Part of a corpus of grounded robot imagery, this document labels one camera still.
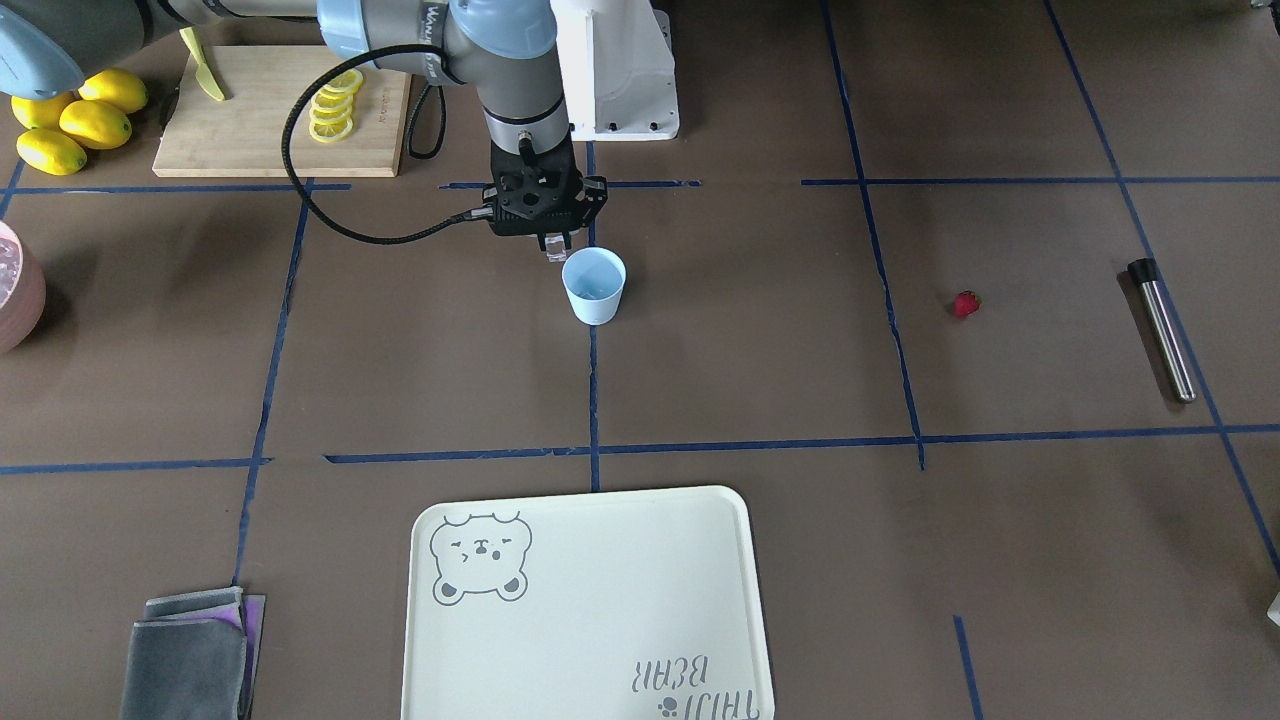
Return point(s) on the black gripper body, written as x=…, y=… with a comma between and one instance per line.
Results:
x=595, y=198

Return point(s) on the clear ice cube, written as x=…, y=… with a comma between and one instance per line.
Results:
x=556, y=254

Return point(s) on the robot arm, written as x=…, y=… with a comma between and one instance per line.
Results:
x=505, y=51

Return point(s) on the light blue cup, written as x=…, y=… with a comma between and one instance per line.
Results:
x=594, y=280

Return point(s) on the pink bowl of ice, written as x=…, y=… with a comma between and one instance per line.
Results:
x=23, y=290

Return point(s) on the lemon slices row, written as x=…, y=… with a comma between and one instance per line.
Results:
x=331, y=111

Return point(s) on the bamboo cutting board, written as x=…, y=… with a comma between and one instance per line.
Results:
x=240, y=137

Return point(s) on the cream bear tray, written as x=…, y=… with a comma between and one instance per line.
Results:
x=612, y=605

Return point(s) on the yellow-green plastic knife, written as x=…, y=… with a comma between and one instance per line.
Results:
x=205, y=76

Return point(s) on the red strawberry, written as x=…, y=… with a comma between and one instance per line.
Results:
x=965, y=304

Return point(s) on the grey folded cloth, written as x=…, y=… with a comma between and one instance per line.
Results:
x=195, y=655

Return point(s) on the steel muddler black tip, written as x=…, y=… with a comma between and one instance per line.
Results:
x=1147, y=278

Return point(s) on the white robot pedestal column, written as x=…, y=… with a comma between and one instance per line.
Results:
x=618, y=71

